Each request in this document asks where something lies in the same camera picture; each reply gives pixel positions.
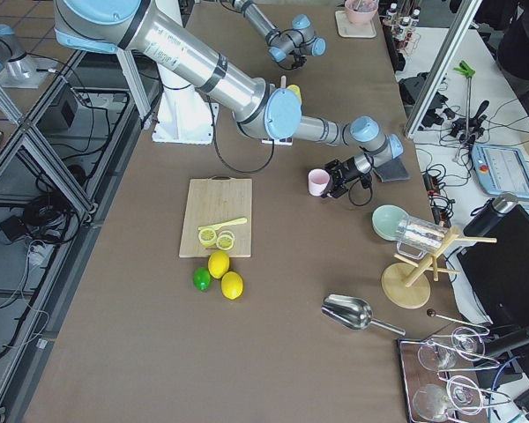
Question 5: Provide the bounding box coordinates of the yellow lemon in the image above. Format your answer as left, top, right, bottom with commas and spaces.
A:
208, 250, 230, 279
220, 271, 244, 300

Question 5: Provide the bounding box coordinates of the green lime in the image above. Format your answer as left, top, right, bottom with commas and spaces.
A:
192, 267, 212, 292

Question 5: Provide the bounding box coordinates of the pink bowl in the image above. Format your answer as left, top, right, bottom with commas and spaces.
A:
344, 0, 378, 25

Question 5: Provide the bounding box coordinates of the bamboo cutting board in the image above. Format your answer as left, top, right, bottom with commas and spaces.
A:
179, 178, 252, 258

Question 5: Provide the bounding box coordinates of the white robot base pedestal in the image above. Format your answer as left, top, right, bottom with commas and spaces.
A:
153, 64, 219, 145

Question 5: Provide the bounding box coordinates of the wine glass rack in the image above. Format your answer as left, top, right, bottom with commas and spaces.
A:
397, 324, 511, 422

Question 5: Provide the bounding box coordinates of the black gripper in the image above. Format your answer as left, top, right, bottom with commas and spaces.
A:
321, 154, 373, 198

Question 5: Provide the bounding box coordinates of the pink cup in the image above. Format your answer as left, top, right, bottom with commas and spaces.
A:
308, 168, 331, 197

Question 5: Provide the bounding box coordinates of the wooden mug tree stand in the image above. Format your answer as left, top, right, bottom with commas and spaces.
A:
381, 227, 497, 309

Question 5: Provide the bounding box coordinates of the white tray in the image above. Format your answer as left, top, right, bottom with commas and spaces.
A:
335, 10, 376, 39

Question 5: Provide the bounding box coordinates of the teach pendant tablet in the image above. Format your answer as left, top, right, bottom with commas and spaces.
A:
471, 145, 529, 200

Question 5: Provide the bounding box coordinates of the black monitor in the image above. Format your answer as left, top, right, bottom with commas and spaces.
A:
458, 206, 529, 327

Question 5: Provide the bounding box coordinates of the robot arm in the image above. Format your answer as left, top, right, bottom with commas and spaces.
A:
220, 1, 326, 71
54, 1, 409, 197

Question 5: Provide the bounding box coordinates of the lemon slice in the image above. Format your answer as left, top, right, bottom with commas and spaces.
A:
215, 231, 235, 251
198, 227, 217, 248

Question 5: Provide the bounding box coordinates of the yellow plastic knife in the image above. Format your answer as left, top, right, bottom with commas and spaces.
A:
197, 217, 248, 231

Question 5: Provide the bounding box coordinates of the shiny metal scoop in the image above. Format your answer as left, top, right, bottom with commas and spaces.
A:
321, 293, 406, 337

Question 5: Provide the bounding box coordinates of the clear glass jug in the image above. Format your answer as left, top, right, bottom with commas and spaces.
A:
395, 215, 449, 260

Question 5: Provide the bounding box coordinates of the green bowl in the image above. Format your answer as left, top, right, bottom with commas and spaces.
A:
371, 204, 409, 241

